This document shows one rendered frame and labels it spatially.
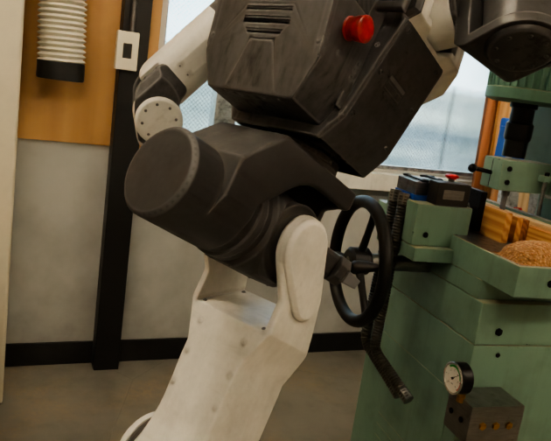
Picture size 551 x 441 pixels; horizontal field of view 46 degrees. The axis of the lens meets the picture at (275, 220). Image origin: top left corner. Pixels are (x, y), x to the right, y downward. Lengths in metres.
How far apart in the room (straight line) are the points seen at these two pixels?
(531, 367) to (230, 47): 0.94
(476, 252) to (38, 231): 1.65
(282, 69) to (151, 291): 1.94
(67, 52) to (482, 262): 1.48
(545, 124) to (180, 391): 1.08
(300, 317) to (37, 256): 1.78
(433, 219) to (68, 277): 1.56
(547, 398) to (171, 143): 1.06
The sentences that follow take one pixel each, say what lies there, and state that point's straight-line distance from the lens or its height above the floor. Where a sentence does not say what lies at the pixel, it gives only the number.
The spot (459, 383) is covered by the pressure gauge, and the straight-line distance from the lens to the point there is 1.30.
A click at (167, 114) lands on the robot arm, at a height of 1.09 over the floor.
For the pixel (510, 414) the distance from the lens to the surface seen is 1.38.
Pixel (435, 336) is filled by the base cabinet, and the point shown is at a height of 0.67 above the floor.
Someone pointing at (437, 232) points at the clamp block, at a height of 0.90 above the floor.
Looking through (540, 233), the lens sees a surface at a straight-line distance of 1.46.
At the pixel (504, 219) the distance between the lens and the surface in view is 1.44.
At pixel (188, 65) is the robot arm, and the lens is 1.08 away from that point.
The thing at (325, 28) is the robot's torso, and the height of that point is 1.23.
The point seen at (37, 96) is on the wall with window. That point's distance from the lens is 2.41.
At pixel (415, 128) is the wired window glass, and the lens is 3.07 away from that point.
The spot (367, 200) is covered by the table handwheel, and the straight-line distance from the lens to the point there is 1.38.
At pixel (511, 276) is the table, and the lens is 1.27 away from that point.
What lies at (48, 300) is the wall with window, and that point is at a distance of 2.59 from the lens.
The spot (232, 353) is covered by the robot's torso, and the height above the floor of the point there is 0.81.
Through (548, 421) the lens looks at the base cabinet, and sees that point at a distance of 1.57.
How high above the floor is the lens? 1.16
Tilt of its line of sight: 12 degrees down
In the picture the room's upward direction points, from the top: 8 degrees clockwise
